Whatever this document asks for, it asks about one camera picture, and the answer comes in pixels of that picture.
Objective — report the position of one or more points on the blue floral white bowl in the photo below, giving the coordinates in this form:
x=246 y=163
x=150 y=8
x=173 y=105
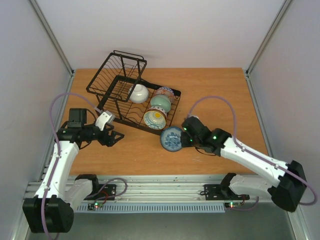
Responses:
x=170 y=139

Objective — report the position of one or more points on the white ceramic bowl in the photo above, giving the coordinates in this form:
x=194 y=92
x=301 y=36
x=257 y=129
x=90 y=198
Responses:
x=139 y=94

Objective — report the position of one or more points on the black wire dish rack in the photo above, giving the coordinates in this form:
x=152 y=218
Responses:
x=112 y=87

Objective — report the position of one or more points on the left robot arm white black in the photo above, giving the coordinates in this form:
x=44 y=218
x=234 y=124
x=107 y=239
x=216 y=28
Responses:
x=52 y=208

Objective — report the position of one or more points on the yellow blue patterned bowl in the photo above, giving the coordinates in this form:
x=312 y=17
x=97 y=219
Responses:
x=154 y=119

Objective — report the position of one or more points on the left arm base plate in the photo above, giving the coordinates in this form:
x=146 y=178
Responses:
x=108 y=191

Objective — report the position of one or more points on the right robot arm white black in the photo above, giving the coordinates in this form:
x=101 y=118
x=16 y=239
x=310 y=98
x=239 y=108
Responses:
x=284 y=183

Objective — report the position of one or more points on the blue orange patterned bowl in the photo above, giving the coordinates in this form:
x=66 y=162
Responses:
x=167 y=92

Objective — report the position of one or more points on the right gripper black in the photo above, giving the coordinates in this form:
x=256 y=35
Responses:
x=186 y=139

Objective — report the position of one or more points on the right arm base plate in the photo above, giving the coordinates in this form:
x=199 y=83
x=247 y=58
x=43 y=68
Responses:
x=214 y=192

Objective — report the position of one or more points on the teal green bowl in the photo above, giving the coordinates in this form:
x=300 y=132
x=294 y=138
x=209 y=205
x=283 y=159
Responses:
x=162 y=101

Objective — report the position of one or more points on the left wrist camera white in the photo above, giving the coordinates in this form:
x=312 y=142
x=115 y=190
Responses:
x=106 y=117

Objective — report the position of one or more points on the grey slotted cable duct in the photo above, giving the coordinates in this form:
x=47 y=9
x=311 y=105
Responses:
x=145 y=208

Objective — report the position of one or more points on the red white patterned bowl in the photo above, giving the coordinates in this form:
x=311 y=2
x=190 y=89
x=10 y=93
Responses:
x=159 y=109

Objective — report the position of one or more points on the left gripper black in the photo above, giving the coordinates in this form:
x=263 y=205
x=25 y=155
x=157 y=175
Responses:
x=110 y=142

